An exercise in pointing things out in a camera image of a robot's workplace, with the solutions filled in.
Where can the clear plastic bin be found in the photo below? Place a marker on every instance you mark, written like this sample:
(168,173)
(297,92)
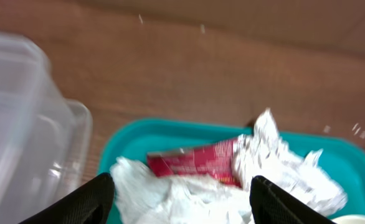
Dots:
(44,137)

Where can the white napkin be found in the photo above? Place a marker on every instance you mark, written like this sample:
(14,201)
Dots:
(141,197)

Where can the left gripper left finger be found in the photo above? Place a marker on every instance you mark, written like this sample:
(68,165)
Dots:
(90,203)

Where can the red snack wrapper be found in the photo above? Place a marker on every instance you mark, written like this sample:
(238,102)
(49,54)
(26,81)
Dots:
(213,160)

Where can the teal serving tray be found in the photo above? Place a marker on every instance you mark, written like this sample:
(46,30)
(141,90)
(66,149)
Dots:
(344,162)

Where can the white bowl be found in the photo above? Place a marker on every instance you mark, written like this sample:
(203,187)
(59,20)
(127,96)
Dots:
(350,219)

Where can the white printed paper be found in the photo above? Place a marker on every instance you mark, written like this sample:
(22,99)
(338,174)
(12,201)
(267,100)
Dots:
(265,153)

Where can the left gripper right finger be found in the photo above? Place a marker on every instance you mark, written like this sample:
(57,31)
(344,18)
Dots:
(272,205)

